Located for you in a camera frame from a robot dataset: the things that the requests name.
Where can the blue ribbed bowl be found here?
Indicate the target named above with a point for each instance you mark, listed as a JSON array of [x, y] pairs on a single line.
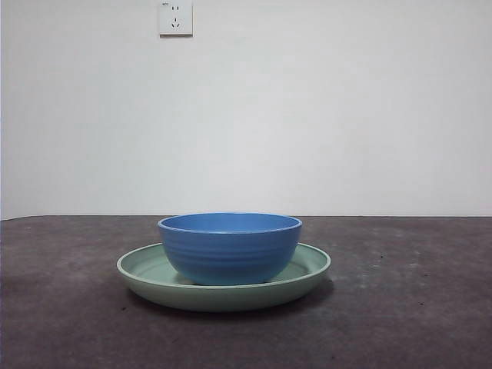
[[230, 253]]

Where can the green round plate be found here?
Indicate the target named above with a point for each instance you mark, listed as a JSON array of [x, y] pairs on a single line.
[[223, 298]]

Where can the white wall socket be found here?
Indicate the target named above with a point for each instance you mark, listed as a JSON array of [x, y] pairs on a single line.
[[176, 19]]

